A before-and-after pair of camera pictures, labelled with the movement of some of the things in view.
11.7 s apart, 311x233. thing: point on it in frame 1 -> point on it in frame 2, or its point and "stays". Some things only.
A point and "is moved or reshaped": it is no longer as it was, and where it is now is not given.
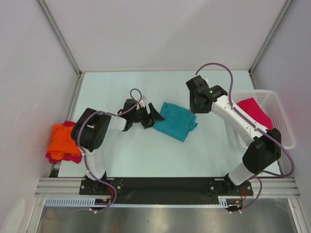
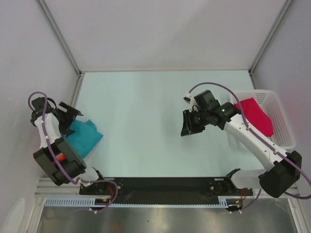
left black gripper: x=147 y=119 -> x=70 y=118
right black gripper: x=194 y=109 -> x=188 y=127
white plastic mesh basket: x=270 y=105 stays
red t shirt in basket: x=251 y=106 stays
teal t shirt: x=178 y=121 is moved or reshaped
